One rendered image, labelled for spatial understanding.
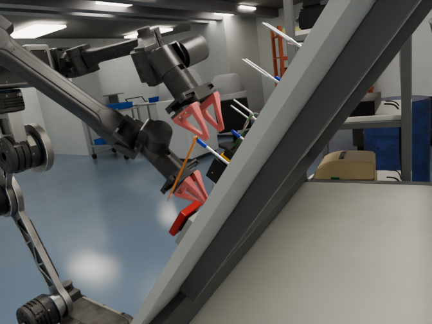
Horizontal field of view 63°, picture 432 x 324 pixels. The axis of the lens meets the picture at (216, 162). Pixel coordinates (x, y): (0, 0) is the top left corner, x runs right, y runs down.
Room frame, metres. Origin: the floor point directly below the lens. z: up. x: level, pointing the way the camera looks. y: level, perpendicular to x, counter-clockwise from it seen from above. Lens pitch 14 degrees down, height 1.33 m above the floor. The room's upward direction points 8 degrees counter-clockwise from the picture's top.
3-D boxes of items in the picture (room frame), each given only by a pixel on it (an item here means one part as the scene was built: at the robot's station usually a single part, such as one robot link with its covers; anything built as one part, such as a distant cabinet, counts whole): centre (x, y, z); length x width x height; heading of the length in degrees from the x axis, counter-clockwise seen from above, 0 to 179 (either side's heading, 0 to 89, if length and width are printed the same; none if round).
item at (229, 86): (7.65, -0.47, 0.65); 0.69 x 0.59 x 1.29; 143
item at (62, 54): (1.49, 0.52, 1.45); 0.09 x 0.08 x 0.12; 143
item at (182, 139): (5.96, 0.38, 0.73); 0.76 x 0.66 x 1.46; 143
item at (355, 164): (1.69, -0.63, 0.76); 0.30 x 0.21 x 0.20; 63
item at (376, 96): (1.74, -0.66, 1.09); 0.35 x 0.33 x 0.07; 150
